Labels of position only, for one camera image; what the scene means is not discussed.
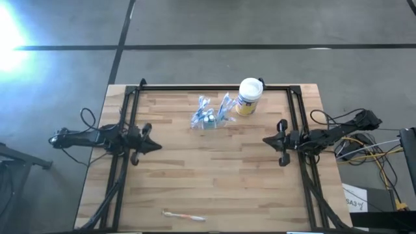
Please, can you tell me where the white floor cable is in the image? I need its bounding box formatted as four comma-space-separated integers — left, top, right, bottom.
335, 138, 401, 161

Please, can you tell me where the black power adapter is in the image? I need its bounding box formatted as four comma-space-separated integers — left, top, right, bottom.
339, 132, 374, 162

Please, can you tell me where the orange wrapped toothbrush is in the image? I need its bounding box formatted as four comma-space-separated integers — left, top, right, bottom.
161, 210, 207, 222

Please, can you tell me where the yellow cable connector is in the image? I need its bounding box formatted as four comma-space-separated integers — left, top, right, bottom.
394, 198, 410, 212

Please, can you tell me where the clear acrylic organizer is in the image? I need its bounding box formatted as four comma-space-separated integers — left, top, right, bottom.
190, 112, 237, 131

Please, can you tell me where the black floor case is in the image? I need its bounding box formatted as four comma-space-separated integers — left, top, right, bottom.
349, 187, 416, 232

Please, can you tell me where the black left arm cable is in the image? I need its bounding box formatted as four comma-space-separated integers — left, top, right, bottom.
61, 107, 127, 167

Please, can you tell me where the black aluminium table frame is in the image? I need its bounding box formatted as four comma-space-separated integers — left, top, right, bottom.
79, 84, 358, 234

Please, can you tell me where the black metal stand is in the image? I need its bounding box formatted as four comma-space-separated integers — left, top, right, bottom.
0, 142, 54, 234

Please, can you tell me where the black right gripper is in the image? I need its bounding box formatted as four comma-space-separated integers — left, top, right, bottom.
262, 118, 302, 168

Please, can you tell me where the yellow Lysol wipes canister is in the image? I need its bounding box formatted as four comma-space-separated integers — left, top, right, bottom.
235, 77, 264, 117

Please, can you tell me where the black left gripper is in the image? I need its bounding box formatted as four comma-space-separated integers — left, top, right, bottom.
127, 122, 163, 167

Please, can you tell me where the black screen edge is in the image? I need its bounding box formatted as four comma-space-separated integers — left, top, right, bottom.
398, 127, 416, 196

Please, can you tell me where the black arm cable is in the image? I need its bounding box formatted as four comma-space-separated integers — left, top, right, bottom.
61, 107, 127, 167
309, 107, 367, 129

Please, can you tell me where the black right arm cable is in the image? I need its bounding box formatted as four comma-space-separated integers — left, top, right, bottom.
309, 107, 367, 129

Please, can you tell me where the white paper sheet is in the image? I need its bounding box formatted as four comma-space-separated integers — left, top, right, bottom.
342, 183, 369, 214

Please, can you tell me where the yellow floor cable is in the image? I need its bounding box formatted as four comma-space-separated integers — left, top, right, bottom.
336, 136, 407, 211

